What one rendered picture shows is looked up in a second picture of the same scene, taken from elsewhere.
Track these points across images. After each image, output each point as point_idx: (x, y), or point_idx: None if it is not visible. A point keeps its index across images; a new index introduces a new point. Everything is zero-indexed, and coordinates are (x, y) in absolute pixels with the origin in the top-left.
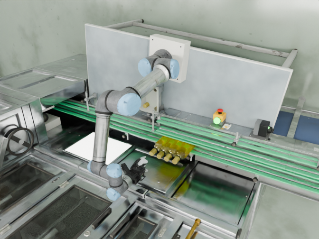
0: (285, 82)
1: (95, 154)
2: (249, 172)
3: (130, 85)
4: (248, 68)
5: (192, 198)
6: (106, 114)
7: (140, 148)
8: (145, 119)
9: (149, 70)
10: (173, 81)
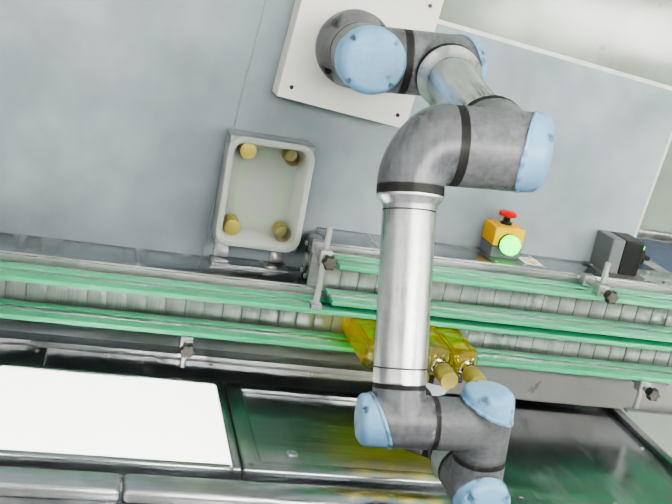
0: (671, 123)
1: (411, 360)
2: (596, 390)
3: (151, 152)
4: (587, 86)
5: (559, 487)
6: (443, 195)
7: (260, 387)
8: (247, 275)
9: (402, 66)
10: (347, 131)
